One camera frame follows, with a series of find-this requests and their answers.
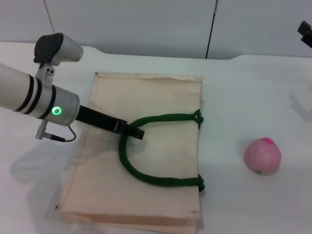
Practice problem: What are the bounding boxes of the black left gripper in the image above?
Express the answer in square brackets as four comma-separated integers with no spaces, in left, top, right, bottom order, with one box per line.
[76,105,146,141]

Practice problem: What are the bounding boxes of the cream handbag with green handles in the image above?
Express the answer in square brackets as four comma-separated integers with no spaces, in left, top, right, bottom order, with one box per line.
[55,72,205,234]

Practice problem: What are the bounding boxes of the pink peach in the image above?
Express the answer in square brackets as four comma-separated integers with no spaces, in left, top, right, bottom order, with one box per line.
[243,136,282,176]

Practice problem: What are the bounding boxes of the thin cable with metal plug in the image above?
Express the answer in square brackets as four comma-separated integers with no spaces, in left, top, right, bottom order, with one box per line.
[36,120,78,143]

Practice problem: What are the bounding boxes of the black vertical wall strip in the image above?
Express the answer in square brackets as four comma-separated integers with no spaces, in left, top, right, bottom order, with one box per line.
[205,0,218,59]

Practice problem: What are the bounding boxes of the grey wrist camera black cap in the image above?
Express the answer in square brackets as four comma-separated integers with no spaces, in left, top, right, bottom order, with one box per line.
[33,32,84,86]

